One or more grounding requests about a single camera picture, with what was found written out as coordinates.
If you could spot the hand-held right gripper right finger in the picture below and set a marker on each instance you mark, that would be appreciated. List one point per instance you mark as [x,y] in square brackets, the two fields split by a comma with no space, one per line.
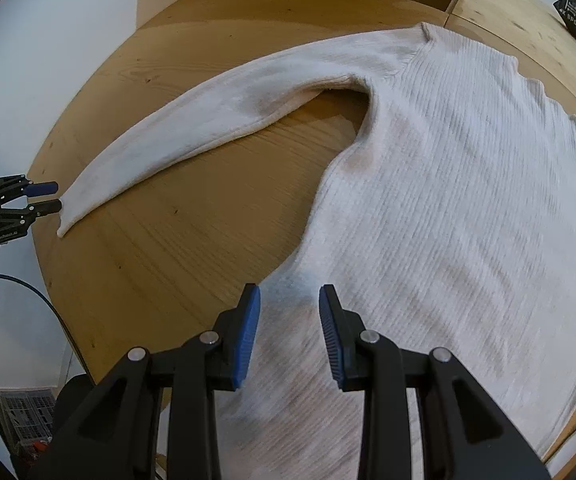
[330,335]

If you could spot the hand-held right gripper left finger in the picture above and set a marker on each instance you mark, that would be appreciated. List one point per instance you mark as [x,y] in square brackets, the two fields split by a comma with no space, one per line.
[248,335]

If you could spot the grey plastic crate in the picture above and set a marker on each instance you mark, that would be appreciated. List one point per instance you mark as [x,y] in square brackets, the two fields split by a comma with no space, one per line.
[22,410]

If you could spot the white knit sweater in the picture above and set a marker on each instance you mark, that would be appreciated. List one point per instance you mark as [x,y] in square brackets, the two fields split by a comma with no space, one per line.
[468,185]

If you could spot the wooden platform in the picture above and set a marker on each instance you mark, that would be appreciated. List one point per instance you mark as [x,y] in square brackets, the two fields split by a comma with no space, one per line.
[167,240]

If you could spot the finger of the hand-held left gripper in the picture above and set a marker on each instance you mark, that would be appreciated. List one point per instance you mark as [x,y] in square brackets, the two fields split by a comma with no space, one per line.
[47,206]
[42,188]

